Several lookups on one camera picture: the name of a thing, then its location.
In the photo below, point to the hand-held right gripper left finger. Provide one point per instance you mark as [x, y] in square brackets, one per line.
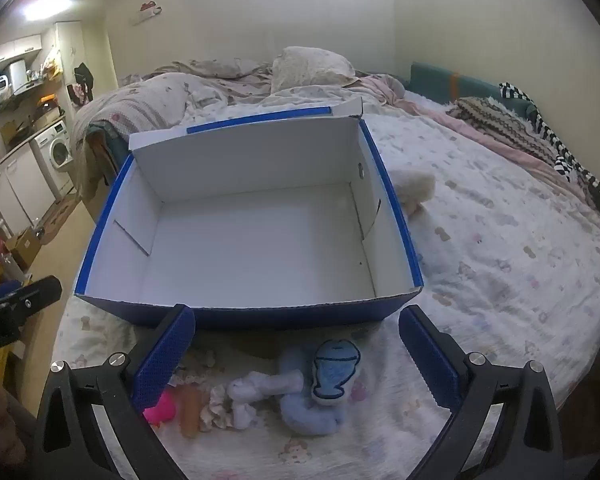
[165, 355]

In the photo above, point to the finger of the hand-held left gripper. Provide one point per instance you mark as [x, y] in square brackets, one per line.
[40, 295]

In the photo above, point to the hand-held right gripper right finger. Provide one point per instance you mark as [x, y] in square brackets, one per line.
[427, 360]

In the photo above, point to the cream lace scrunchie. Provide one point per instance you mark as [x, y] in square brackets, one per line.
[200, 367]

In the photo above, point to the pink ball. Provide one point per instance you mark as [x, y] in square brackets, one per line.
[160, 410]

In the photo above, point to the orange stick toy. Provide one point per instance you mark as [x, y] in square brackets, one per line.
[191, 410]

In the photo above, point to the white sock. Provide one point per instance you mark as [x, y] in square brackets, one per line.
[250, 390]

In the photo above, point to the light blue fluffy cloth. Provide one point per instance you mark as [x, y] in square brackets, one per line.
[305, 417]

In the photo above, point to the blue cardboard box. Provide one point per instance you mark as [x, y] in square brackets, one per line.
[255, 240]

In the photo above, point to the brown doormat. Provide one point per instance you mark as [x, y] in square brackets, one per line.
[60, 215]

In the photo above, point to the white base cabinet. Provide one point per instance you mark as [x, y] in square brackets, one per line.
[20, 185]

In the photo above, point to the printed bed sheet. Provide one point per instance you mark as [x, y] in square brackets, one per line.
[480, 260]

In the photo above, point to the white washing machine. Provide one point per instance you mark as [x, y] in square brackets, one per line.
[55, 152]

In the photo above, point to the beige fluffy plush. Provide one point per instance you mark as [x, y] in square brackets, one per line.
[417, 185]

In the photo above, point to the hanging dark clothing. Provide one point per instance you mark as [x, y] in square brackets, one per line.
[82, 82]

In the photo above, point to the floral quilt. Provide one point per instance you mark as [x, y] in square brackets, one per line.
[155, 95]

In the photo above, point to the black white striped cloth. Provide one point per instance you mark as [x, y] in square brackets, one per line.
[565, 160]

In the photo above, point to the knitted patterned blanket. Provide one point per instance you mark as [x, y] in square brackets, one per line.
[495, 120]

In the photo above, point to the pink cloth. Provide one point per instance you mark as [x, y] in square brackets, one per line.
[380, 85]

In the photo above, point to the green cushion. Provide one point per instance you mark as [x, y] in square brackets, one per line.
[430, 77]

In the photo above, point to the ceiling light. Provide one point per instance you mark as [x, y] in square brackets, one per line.
[45, 7]

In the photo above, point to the cream pillow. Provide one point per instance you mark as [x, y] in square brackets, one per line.
[305, 67]

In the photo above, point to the white wall cabinet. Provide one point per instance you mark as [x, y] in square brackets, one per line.
[12, 50]

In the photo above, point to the wall decoration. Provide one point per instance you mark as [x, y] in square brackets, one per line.
[147, 12]

